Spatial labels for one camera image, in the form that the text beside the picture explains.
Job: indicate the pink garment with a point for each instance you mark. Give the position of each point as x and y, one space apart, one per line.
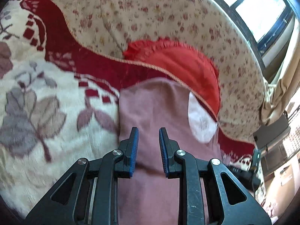
149 197

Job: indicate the red ruffled pillow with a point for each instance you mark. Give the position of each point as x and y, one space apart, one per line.
184 64

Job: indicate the cream red leaf blanket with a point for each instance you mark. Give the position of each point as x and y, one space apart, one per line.
60 102

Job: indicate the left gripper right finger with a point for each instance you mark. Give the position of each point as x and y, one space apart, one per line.
173 163

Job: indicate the window with dark frame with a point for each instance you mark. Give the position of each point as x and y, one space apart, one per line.
266 24

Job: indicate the floral beige quilt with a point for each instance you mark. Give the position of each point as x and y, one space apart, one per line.
107 26

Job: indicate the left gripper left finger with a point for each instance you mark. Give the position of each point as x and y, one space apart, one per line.
127 155

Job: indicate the beige curtain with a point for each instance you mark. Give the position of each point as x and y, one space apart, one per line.
285 83

